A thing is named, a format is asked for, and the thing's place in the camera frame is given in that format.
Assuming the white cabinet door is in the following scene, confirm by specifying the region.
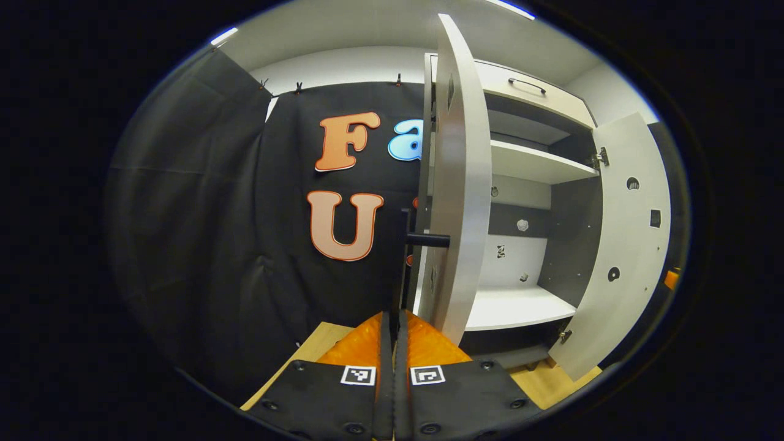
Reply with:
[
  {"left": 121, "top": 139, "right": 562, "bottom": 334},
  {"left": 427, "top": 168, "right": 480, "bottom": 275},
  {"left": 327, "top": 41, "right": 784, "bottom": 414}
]
[
  {"left": 392, "top": 13, "right": 494, "bottom": 347},
  {"left": 547, "top": 111, "right": 673, "bottom": 382}
]

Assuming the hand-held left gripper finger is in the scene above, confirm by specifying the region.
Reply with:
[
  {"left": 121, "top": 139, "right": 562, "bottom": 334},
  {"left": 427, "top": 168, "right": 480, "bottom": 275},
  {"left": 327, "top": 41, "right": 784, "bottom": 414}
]
[
  {"left": 245, "top": 309, "right": 393, "bottom": 441},
  {"left": 395, "top": 309, "right": 543, "bottom": 441}
]

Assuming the white double-door shoe cabinet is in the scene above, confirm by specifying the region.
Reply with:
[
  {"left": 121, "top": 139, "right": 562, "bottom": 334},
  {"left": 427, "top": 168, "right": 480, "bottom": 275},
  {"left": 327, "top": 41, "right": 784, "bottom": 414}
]
[{"left": 409, "top": 52, "right": 604, "bottom": 371}]

